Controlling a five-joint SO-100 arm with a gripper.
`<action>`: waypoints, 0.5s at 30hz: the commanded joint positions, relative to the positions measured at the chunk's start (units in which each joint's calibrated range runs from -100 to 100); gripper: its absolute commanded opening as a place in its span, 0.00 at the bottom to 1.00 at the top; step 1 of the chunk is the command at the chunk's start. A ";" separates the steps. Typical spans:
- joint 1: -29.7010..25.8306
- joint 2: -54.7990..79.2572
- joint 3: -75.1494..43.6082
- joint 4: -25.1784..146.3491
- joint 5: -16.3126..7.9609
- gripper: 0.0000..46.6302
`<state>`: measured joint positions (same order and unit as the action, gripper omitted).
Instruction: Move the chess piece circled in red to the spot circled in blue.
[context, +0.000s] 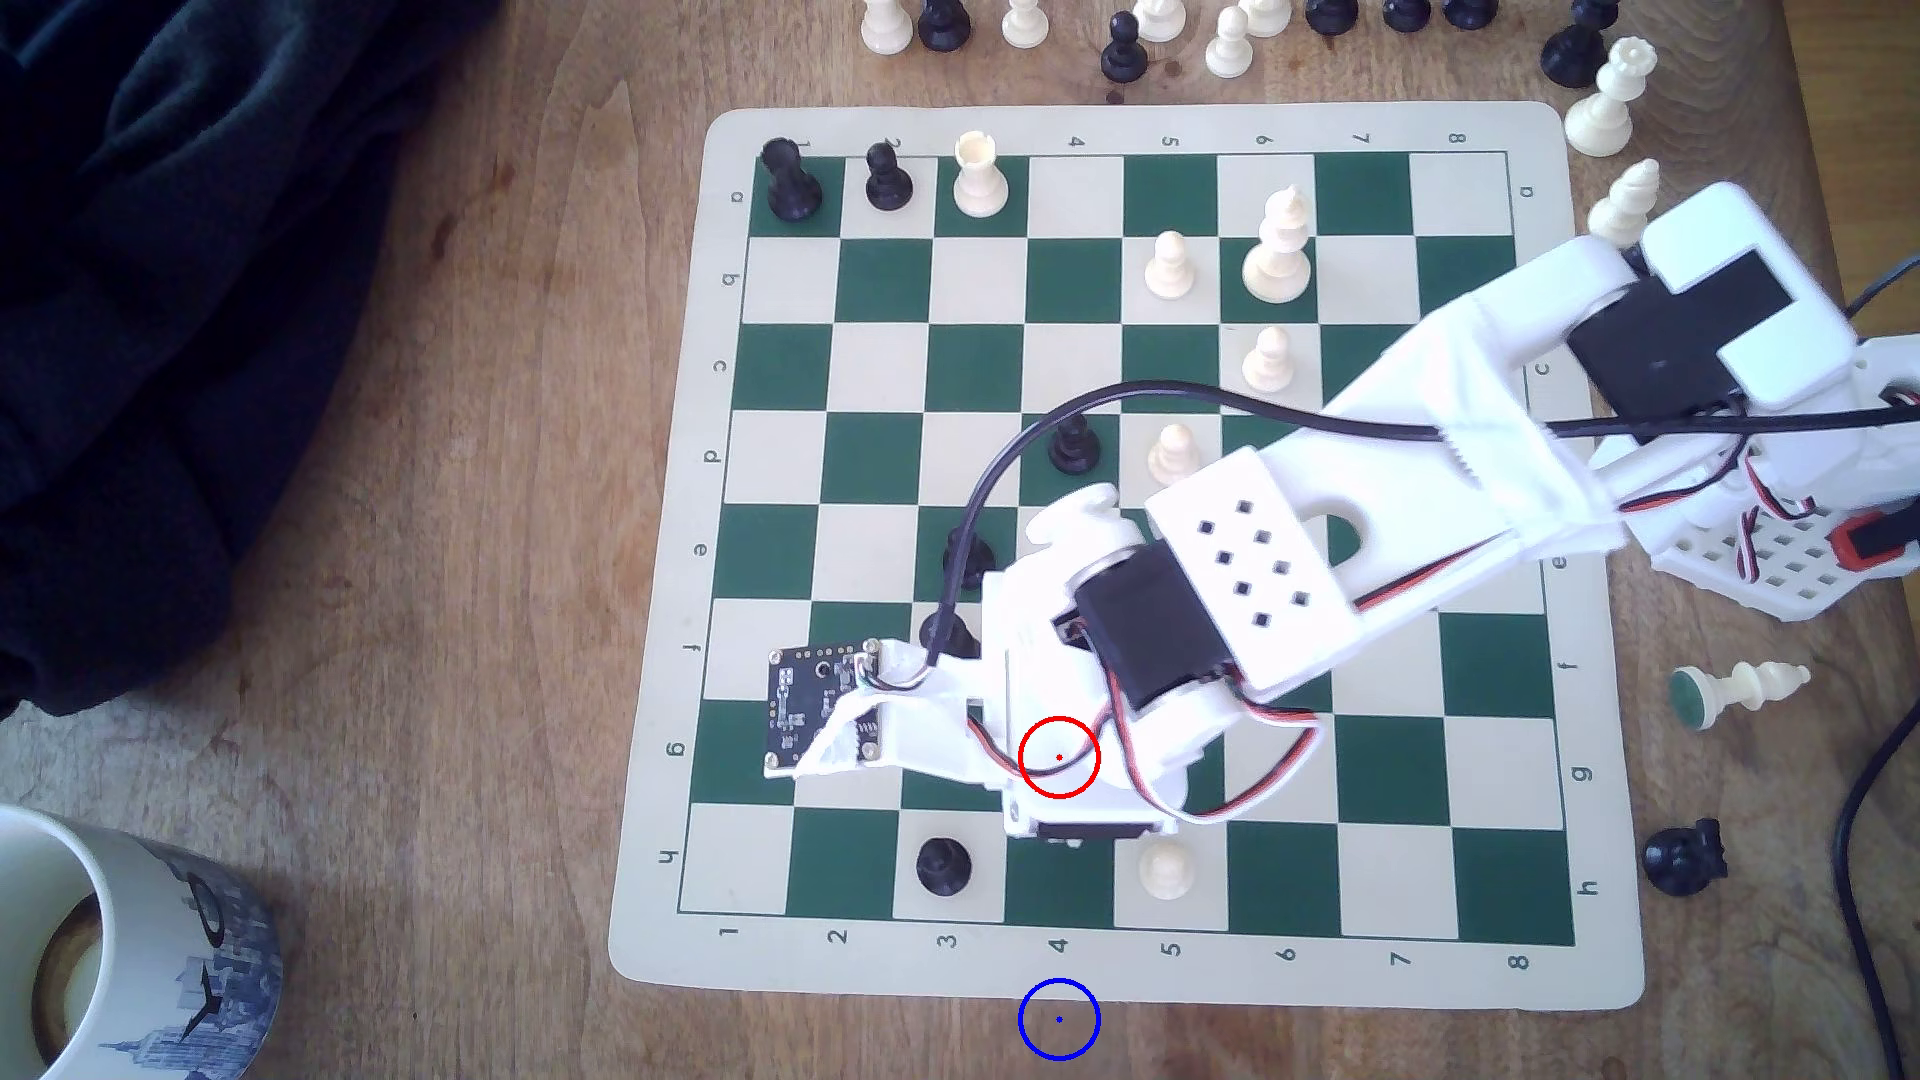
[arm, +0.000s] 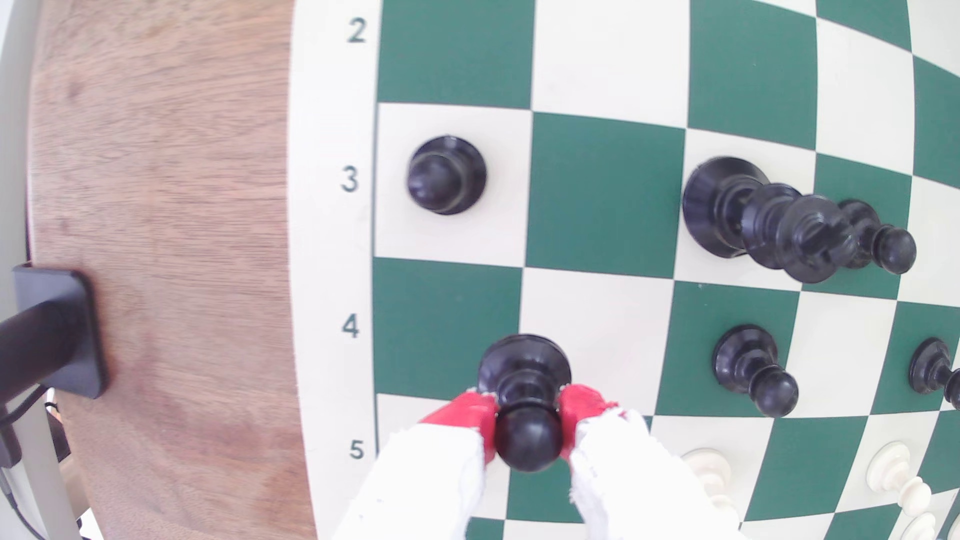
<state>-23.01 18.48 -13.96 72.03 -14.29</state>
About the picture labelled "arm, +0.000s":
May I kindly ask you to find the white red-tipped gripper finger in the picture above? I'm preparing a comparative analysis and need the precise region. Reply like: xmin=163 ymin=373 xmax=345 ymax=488
xmin=333 ymin=390 xmax=500 ymax=540
xmin=558 ymin=384 xmax=744 ymax=540

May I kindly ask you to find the green and cream chess mat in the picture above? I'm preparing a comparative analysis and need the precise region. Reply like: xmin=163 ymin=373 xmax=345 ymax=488
xmin=288 ymin=0 xmax=960 ymax=540

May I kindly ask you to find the black clamp mount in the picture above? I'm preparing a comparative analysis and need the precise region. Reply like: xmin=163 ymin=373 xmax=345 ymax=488
xmin=0 ymin=262 xmax=108 ymax=406

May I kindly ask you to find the black chess pawn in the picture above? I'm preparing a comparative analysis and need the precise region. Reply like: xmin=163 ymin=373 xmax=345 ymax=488
xmin=477 ymin=333 xmax=573 ymax=474
xmin=838 ymin=198 xmax=918 ymax=276
xmin=712 ymin=324 xmax=801 ymax=419
xmin=406 ymin=135 xmax=488 ymax=216
xmin=908 ymin=337 xmax=960 ymax=410

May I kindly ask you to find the white chess pawn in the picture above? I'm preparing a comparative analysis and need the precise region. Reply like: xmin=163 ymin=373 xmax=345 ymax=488
xmin=900 ymin=513 xmax=939 ymax=540
xmin=866 ymin=441 xmax=933 ymax=517
xmin=681 ymin=447 xmax=740 ymax=519

